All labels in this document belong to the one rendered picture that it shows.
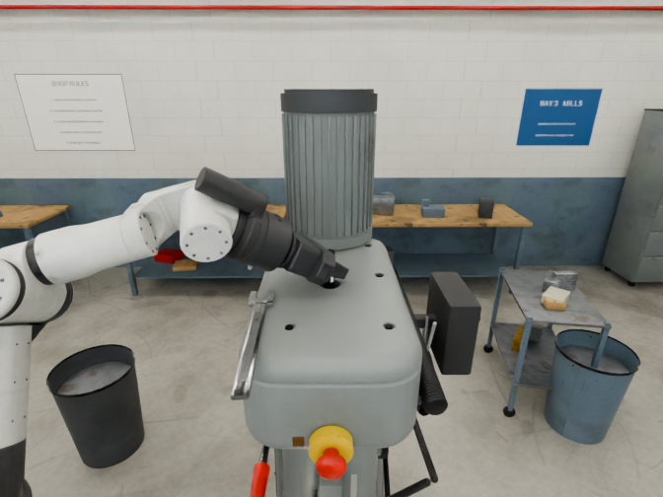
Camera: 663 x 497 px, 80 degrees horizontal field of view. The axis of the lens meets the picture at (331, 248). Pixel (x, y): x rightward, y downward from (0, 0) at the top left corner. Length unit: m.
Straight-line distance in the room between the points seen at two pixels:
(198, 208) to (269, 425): 0.31
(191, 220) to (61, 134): 5.27
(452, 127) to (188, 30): 3.13
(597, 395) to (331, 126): 2.65
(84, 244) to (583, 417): 3.05
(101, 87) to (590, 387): 5.38
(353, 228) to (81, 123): 4.98
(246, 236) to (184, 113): 4.57
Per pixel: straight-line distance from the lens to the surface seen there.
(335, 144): 0.78
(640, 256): 5.79
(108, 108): 5.45
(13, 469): 0.66
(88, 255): 0.59
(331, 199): 0.80
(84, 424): 2.91
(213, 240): 0.53
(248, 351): 0.53
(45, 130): 5.86
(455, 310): 1.01
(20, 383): 0.65
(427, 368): 0.66
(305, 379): 0.53
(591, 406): 3.17
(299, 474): 0.87
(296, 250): 0.60
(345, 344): 0.55
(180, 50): 5.10
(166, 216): 0.62
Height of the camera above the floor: 2.21
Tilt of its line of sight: 22 degrees down
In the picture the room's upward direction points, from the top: straight up
